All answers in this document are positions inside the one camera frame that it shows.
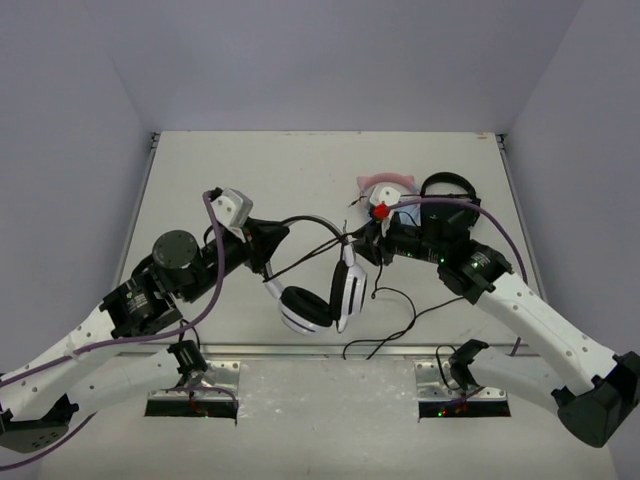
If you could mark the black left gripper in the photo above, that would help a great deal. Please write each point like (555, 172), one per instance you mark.
(256, 245)

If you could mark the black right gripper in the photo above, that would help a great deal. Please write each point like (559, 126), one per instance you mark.
(371, 245)

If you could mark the white black headphones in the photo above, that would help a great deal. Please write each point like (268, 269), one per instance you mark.
(308, 313)

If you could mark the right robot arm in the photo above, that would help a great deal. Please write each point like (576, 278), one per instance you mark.
(589, 387)

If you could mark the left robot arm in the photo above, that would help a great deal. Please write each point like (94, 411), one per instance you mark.
(124, 348)

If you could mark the pink blue cat headphones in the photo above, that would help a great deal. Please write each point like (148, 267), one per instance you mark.
(406, 184)

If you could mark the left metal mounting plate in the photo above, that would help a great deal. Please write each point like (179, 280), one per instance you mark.
(219, 383)

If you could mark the metal mounting plate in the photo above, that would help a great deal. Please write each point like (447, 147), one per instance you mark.
(433, 384)
(219, 383)

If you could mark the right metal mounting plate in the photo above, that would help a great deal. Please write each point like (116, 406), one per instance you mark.
(433, 384)

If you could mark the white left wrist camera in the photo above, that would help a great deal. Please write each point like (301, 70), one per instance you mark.
(232, 209)

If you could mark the aluminium table edge rail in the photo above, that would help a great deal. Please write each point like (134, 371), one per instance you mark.
(281, 351)

